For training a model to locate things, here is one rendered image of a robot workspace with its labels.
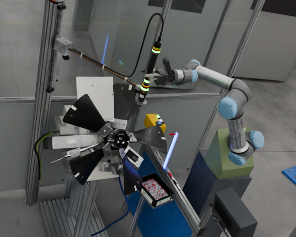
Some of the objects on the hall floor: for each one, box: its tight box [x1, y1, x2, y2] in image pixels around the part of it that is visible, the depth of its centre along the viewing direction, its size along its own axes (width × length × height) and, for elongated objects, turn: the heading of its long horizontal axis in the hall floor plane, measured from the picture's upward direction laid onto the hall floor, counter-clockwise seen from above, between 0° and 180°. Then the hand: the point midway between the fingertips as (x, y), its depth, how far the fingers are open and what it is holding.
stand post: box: [73, 179, 101, 237], centre depth 291 cm, size 4×9×91 cm, turn 94°
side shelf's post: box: [64, 175, 73, 198], centre depth 325 cm, size 4×4×83 cm
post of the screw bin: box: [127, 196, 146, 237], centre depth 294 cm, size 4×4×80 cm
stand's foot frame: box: [39, 198, 109, 237], centre depth 321 cm, size 62×46×8 cm
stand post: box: [66, 175, 84, 218], centre depth 301 cm, size 4×9×115 cm, turn 94°
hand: (144, 72), depth 222 cm, fingers closed on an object, 4 cm apart
